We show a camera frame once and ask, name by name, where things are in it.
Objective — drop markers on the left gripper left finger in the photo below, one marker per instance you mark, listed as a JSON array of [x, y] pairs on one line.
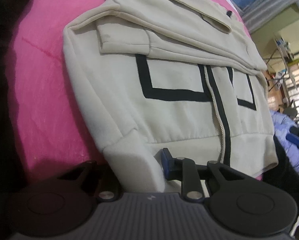
[[108, 195]]

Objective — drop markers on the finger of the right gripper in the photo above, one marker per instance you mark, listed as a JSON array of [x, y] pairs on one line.
[[294, 130], [293, 139]]

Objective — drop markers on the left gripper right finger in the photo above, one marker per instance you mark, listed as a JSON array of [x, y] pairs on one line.
[[187, 172]]

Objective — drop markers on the beige zip hoodie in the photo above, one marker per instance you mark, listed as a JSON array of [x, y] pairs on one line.
[[176, 74]]

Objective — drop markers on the folding side table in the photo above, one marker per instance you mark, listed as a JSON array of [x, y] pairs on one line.
[[289, 61]]

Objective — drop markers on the lavender patterned cloth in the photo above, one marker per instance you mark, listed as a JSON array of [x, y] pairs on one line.
[[282, 129]]

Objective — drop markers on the person right leg black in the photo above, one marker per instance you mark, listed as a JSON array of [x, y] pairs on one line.
[[283, 176]]

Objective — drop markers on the person leg black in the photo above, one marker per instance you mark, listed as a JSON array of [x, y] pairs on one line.
[[11, 173], [283, 176]]

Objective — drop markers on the person left leg black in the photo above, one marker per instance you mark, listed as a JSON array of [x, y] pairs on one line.
[[11, 173]]

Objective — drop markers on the pink floral blanket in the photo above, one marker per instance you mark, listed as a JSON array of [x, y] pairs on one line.
[[50, 134]]

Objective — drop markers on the grey curtain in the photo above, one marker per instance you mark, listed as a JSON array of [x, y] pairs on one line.
[[262, 11]]

